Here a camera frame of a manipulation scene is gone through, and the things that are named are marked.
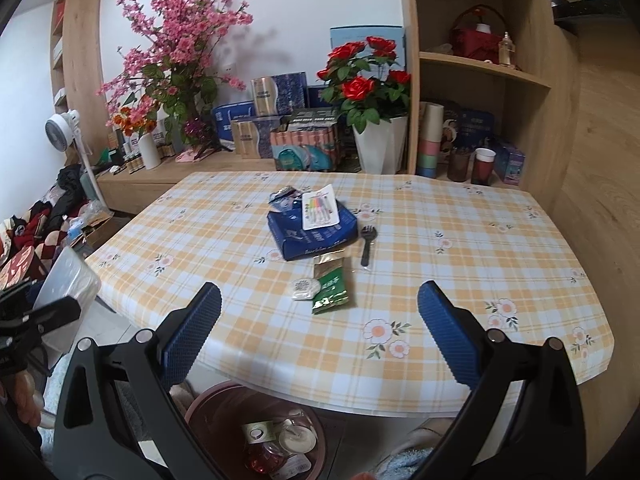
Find clear plastic blister tray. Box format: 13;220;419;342
34;247;101;353

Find blue luckin coffee box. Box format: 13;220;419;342
267;198;358;261

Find white green noodle cup lid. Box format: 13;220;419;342
278;424;317;454

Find green tea sachet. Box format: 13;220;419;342
311;250;349;315

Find colour pens card pack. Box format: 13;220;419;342
302;184;340;231

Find green white paper cup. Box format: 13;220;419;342
242;420;278;445

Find red soda can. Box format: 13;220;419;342
245;441;288;474

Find dark red trash bin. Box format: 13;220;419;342
186;382;326;479

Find person's left hand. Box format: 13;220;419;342
1;370;41;428

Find black plastic fork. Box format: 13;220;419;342
360;226;378;268

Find orange plaid tablecloth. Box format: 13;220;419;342
88;172;614;416

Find low wooden cabinet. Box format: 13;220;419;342
96;152;276;214

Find crumpled blue foil wrapper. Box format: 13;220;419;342
268;185;303;212

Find red cup white rim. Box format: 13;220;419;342
471;148;496;185

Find brown glass tumbler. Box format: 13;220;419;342
447;148;473;182

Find small blue purple box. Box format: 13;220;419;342
492;141;525;185

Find white desk fan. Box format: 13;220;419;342
44;110;107;207

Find dark blue illustrated box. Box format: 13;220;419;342
439;101;495;162

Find gold blue gift box lower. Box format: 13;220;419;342
231;116;281;159

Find gold blue gift box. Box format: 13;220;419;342
231;116;281;159
252;72;308;116

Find white vase orange flowers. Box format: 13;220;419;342
112;106;160;170

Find blue white tissue box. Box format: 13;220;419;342
212;101;255;151

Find stack of pastel cups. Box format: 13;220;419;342
416;102;444;178

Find teal copper gift box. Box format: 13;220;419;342
270;108;341;172

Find gold blue gift box upper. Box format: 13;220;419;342
252;72;308;116

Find pink blossom artificial tree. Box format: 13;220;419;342
98;0;253;152

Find red rose potted plant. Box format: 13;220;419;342
317;37;411;174

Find wooden shelf unit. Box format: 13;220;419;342
401;0;579;211

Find glass perfume bottle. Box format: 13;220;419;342
498;32;515;68

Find red gift basket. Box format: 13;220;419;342
449;4;506;64

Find light blue carton box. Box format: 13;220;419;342
330;25;406;70

